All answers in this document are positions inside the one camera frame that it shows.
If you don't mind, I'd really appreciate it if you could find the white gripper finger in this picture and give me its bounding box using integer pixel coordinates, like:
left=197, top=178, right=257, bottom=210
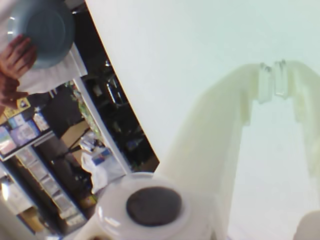
left=74, top=62, right=273, bottom=240
left=273, top=59, right=320, bottom=240

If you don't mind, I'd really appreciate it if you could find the teal plate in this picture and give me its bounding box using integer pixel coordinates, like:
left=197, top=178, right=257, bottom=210
left=7, top=1, right=76, bottom=71

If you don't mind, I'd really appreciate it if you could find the bare person hand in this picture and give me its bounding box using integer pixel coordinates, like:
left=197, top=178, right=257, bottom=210
left=0, top=34, right=39, bottom=81
left=0, top=74, right=29, bottom=107

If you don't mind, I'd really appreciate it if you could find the plastic googly eye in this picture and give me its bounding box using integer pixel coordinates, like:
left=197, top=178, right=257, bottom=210
left=96, top=174, right=191, bottom=238

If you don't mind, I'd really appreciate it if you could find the white pillar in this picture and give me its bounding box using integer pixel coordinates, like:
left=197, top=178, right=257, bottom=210
left=72, top=77, right=134, bottom=176

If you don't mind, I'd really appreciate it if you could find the white plastic bag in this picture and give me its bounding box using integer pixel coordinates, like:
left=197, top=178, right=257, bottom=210
left=81, top=146, right=127, bottom=195

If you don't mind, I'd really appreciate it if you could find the black shiny object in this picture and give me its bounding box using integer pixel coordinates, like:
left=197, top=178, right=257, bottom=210
left=104, top=79, right=123, bottom=105

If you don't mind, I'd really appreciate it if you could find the brown cardboard panel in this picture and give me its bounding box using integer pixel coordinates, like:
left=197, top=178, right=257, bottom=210
left=59, top=122, right=88, bottom=152

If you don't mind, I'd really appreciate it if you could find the rack of clear drawers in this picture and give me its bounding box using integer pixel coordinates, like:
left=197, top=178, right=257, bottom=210
left=16, top=147, right=88, bottom=227

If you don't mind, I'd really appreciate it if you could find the display board with cards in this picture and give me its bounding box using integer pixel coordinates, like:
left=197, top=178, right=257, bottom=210
left=0, top=97, right=55, bottom=161

